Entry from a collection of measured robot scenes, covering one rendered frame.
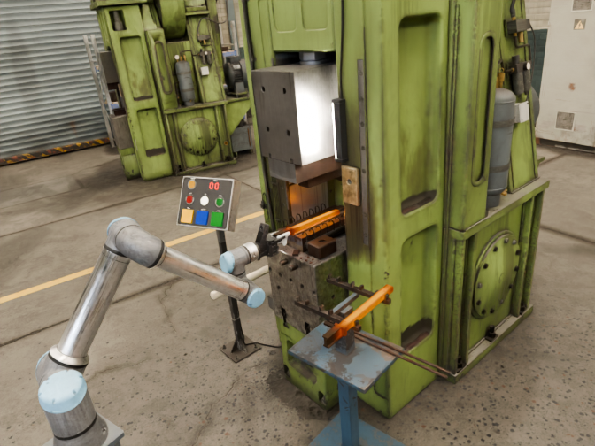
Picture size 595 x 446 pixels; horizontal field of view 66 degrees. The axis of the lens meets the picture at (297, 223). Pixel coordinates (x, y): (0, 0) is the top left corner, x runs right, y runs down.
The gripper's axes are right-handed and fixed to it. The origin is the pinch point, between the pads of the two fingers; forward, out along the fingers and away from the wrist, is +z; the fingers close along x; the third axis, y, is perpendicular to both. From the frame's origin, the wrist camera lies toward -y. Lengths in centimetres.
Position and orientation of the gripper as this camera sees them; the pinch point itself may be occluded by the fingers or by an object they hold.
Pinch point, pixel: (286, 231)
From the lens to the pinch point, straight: 224.6
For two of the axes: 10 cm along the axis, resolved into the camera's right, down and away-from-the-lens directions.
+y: 0.9, 9.0, 4.2
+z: 7.6, -3.4, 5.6
